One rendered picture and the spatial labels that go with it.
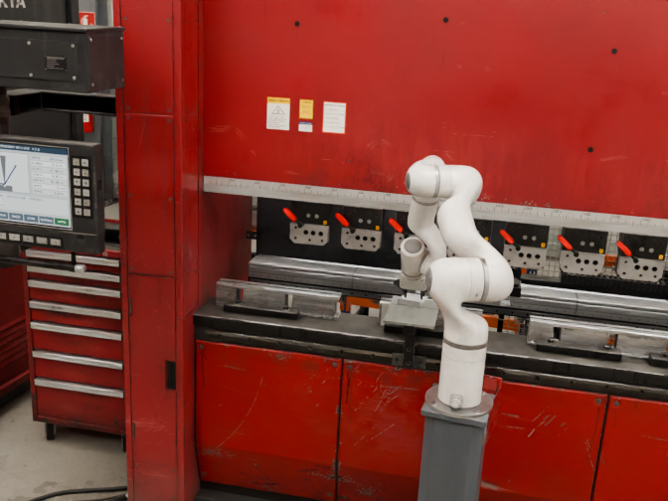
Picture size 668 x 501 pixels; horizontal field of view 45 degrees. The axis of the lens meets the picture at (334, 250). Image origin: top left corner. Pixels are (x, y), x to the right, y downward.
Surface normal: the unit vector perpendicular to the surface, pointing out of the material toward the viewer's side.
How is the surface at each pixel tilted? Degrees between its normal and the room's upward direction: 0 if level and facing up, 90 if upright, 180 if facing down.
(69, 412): 90
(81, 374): 90
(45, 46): 90
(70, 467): 0
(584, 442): 90
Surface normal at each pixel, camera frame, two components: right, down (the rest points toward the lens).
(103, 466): 0.05, -0.95
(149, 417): -0.21, 0.28
